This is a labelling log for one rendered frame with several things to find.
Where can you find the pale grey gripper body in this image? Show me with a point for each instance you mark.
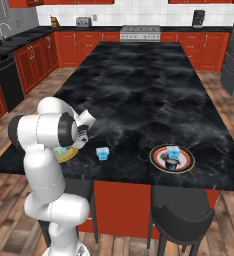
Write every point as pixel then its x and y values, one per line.
pixel 79 141

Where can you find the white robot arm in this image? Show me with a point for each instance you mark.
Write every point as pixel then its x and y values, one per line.
pixel 42 166

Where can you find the yellow green plate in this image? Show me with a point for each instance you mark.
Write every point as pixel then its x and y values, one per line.
pixel 69 154

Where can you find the black red white plate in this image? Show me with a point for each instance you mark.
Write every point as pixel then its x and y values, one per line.
pixel 187 160

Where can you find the black bar stool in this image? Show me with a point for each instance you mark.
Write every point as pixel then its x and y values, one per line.
pixel 84 190
pixel 182 213

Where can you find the red island cabinet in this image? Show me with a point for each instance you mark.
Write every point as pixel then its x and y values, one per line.
pixel 122 206

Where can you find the black dishwasher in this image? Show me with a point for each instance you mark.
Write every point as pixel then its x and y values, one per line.
pixel 9 83

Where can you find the silver toaster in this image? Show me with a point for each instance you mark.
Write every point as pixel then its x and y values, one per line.
pixel 83 22

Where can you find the wooden knife block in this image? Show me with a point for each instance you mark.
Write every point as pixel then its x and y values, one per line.
pixel 55 22

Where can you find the silver stove with hob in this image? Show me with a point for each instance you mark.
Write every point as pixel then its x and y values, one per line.
pixel 140 33

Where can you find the silver sink tap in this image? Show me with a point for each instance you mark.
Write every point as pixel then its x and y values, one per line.
pixel 4 31

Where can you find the black coffee machine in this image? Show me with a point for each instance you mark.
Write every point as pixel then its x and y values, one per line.
pixel 198 18

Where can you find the white wall outlet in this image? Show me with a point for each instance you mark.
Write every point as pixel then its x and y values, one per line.
pixel 95 17

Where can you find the red wall cupboards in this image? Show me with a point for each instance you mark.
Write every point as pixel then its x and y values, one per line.
pixel 202 1
pixel 55 2

